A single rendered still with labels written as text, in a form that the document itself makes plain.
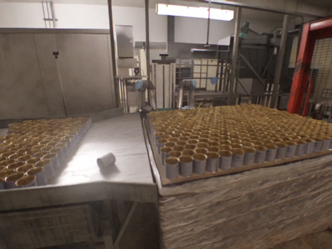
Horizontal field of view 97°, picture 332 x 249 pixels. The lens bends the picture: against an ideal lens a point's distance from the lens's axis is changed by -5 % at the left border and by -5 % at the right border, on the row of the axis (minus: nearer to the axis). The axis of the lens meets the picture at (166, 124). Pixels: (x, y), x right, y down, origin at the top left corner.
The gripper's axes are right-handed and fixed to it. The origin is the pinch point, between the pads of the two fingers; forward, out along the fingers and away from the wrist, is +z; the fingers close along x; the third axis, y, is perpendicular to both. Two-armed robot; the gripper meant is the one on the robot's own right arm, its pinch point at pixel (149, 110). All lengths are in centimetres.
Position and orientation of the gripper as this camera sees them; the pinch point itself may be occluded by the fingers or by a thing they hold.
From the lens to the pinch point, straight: 184.2
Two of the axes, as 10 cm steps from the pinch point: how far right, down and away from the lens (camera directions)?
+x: -9.6, 1.1, -2.5
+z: 2.7, 2.9, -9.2
